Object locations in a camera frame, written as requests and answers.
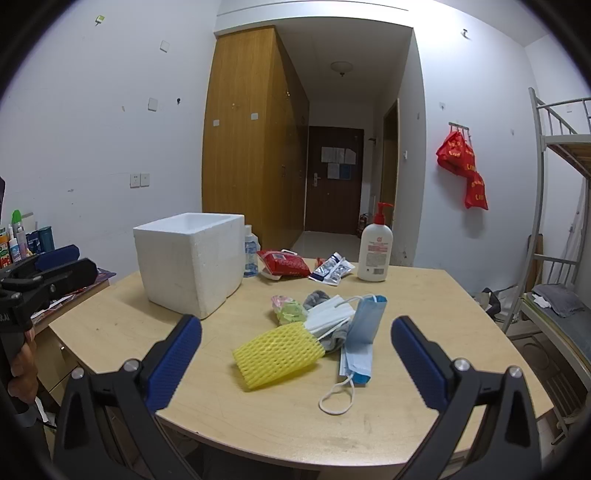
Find light wooden side door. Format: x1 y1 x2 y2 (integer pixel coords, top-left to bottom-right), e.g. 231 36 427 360
380 98 400 217

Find colourful printed mat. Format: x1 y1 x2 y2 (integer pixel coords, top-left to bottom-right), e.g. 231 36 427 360
28 268 117 324

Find red wet wipes packet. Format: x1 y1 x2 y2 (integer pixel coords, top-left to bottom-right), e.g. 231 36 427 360
256 249 311 279

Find white foam box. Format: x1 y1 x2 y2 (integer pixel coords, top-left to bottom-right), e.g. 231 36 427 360
133 212 245 320

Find grey sock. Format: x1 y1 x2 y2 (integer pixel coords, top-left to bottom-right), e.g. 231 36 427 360
302 290 354 354

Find white flat case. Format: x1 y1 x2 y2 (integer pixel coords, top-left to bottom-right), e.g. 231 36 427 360
261 249 298 282

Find dark brown door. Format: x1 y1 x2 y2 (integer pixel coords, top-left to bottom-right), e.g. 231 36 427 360
305 126 365 234

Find white lotion pump bottle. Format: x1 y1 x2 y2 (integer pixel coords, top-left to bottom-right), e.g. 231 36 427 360
357 202 394 282

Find yellow foam net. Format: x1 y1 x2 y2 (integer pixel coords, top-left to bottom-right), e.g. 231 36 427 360
232 322 326 392

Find blue white foil packet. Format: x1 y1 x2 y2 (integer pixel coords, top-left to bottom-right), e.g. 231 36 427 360
308 252 355 282

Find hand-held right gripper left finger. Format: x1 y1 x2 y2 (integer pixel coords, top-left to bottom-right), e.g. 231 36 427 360
53 314 204 480

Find row of toiletry bottles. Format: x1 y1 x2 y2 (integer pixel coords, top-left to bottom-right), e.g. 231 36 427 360
0 210 56 271

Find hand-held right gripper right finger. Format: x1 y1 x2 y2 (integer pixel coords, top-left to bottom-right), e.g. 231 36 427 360
390 315 542 480

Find papers on door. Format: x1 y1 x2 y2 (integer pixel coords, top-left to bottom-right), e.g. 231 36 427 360
321 147 357 178

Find wooden wardrobe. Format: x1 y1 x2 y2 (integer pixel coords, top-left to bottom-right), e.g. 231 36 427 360
202 26 310 252

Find white face mask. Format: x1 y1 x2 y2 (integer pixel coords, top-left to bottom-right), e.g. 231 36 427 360
305 295 356 344

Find person's left hand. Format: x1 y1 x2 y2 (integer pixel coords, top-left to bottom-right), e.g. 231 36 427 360
8 328 38 407

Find green pink plastic bag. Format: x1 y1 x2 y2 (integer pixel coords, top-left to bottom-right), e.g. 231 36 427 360
270 294 309 326

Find wooden board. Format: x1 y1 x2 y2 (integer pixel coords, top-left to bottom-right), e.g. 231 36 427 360
529 234 546 296

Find metal bunk bed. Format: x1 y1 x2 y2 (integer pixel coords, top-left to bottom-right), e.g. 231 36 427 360
501 88 591 444

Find grey pillow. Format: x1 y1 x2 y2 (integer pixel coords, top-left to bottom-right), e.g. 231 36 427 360
531 283 585 318

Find red bag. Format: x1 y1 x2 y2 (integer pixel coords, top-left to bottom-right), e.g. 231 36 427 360
436 130 476 176
464 172 489 210

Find small clear bottle blue label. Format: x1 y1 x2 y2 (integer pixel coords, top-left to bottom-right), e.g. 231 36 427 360
243 224 260 278

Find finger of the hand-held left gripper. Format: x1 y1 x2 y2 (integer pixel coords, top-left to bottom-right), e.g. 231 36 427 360
0 246 80 280
0 258 99 315

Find black bag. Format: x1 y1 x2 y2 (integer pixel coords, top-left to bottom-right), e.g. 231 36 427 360
480 286 522 319

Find blue face mask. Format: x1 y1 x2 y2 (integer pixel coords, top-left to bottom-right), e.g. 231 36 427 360
318 294 387 414

